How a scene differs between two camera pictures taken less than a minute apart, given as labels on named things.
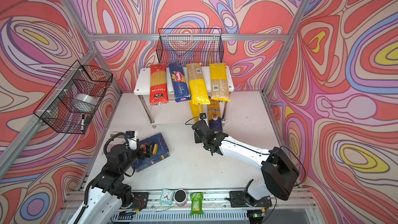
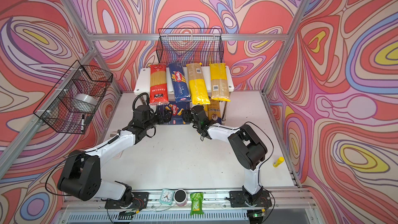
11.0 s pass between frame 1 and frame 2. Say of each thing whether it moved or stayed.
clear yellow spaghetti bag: stayed
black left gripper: moved
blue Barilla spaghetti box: stayed
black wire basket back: stayed
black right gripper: moved
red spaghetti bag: stayed
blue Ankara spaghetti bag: stayed
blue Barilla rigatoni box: moved
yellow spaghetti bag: stayed
